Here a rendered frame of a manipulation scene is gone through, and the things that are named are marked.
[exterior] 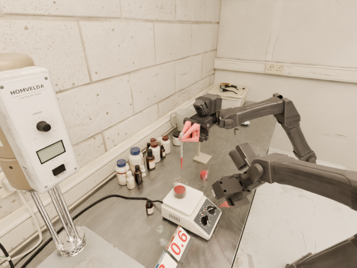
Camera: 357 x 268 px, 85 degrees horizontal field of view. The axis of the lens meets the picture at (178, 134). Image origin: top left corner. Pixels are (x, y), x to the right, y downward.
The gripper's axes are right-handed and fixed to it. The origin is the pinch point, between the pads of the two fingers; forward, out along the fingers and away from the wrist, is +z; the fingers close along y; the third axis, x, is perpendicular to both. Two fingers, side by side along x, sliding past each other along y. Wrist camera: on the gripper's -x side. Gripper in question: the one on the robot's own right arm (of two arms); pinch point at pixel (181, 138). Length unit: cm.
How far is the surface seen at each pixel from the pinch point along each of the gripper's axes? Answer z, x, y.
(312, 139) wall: -153, 60, 35
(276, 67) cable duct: -141, -1, -7
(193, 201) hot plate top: 1.8, 23.9, 6.8
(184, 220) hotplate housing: 8.1, 27.3, 7.2
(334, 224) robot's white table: -29, 33, 51
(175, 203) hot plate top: 6.6, 23.8, 1.9
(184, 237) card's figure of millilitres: 11.5, 30.9, 9.7
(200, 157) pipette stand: -32.8, 32.0, -12.1
